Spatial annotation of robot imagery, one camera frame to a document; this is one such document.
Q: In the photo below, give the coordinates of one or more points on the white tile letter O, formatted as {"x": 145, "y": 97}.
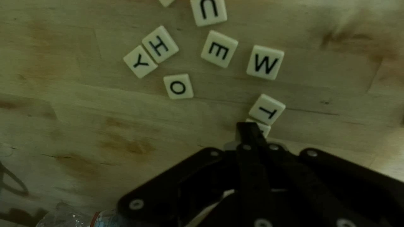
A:
{"x": 178, "y": 86}

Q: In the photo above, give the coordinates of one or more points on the white tile letter H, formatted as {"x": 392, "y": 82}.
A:
{"x": 160, "y": 44}

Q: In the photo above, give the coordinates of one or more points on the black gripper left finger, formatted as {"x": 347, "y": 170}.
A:
{"x": 256, "y": 199}

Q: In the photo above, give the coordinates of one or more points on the white tile letter R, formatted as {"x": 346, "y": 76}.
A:
{"x": 264, "y": 129}

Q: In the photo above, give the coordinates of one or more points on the white tile letter E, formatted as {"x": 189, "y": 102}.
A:
{"x": 218, "y": 49}

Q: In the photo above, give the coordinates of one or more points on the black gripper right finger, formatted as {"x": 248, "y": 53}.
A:
{"x": 339, "y": 193}

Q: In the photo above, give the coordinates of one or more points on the clear plastic bottle lying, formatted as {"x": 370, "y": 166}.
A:
{"x": 74, "y": 218}

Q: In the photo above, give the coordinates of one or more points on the white tile letter W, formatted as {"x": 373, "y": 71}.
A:
{"x": 264, "y": 62}

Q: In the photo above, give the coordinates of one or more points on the white tile letter T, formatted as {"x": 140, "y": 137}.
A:
{"x": 266, "y": 110}

